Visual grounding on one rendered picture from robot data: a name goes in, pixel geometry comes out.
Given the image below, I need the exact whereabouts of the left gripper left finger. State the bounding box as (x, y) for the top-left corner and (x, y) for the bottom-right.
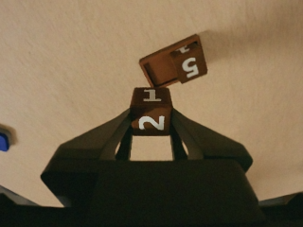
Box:
(50, 108), (133, 160)

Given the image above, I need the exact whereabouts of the brown wooden calendar tray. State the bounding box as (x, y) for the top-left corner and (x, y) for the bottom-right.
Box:
(138, 33), (205, 87)

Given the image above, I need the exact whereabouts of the brown calendar cube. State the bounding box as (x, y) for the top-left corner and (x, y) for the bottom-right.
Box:
(169, 42), (207, 84)
(130, 87), (173, 136)

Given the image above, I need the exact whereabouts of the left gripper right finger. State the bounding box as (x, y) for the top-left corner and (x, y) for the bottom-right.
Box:
(169, 108), (253, 174)

